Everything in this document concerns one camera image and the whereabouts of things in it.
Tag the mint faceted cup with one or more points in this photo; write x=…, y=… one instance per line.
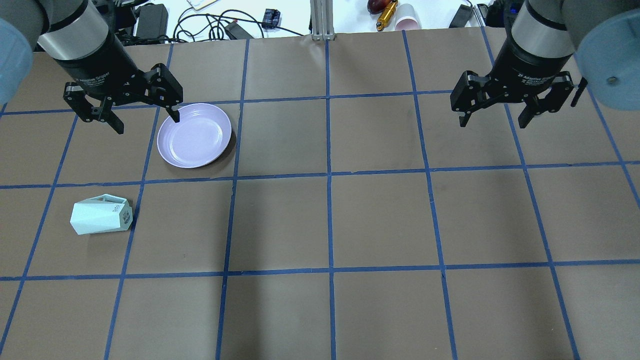
x=101, y=214

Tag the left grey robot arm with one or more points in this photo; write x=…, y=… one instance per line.
x=79, y=39

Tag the pink paper cup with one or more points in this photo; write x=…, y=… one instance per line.
x=406, y=18

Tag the black power adapter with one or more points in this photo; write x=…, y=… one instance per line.
x=152, y=21

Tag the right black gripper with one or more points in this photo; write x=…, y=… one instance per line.
x=529, y=65

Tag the aluminium frame post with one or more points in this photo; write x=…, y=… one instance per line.
x=322, y=20

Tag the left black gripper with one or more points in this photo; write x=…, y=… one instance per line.
x=95, y=64

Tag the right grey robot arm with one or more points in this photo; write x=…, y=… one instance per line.
x=557, y=48

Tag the lilac plate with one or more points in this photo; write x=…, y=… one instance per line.
x=199, y=138

